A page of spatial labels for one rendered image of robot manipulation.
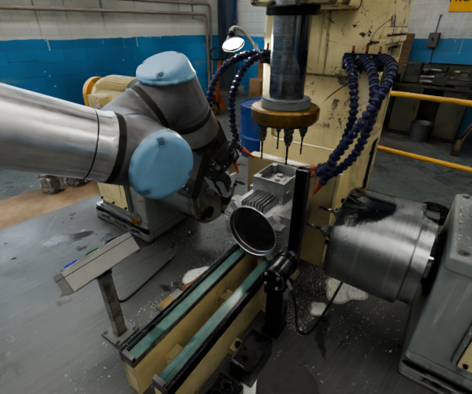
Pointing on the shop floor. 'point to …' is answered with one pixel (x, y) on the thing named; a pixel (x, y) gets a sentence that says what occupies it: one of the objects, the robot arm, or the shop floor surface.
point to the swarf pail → (420, 130)
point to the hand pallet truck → (218, 88)
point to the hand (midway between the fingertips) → (223, 195)
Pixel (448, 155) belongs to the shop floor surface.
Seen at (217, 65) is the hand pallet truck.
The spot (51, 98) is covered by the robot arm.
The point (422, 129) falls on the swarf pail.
